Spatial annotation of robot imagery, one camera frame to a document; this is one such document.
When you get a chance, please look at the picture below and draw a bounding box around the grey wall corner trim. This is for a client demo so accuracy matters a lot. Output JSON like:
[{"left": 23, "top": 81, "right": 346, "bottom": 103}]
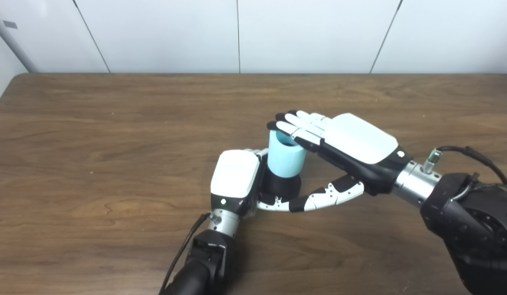
[{"left": 0, "top": 8, "right": 38, "bottom": 73}]

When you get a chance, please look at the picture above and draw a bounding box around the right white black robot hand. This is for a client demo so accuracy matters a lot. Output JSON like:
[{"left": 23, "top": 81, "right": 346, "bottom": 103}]
[{"left": 267, "top": 110, "right": 414, "bottom": 213}]

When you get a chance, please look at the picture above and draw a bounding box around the black plastic cup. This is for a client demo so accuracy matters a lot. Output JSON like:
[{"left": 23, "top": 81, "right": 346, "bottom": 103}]
[{"left": 260, "top": 171, "right": 302, "bottom": 202}]

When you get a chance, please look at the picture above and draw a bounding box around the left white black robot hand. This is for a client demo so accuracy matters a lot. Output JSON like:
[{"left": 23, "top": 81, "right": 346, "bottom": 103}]
[{"left": 210, "top": 148, "right": 297, "bottom": 218}]

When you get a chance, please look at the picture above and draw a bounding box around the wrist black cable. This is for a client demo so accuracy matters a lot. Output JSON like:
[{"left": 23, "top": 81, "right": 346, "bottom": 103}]
[
  {"left": 421, "top": 146, "right": 507, "bottom": 198},
  {"left": 158, "top": 212, "right": 213, "bottom": 295}
]

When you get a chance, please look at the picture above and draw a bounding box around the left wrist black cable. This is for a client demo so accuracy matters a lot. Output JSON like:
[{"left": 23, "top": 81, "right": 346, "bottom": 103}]
[{"left": 158, "top": 212, "right": 213, "bottom": 295}]

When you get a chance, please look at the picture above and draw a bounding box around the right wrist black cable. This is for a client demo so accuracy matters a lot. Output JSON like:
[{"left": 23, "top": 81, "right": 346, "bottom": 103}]
[{"left": 421, "top": 146, "right": 507, "bottom": 198}]

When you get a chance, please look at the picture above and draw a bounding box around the light blue plastic cup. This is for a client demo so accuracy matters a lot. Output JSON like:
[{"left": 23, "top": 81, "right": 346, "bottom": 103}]
[{"left": 267, "top": 130, "right": 307, "bottom": 178}]

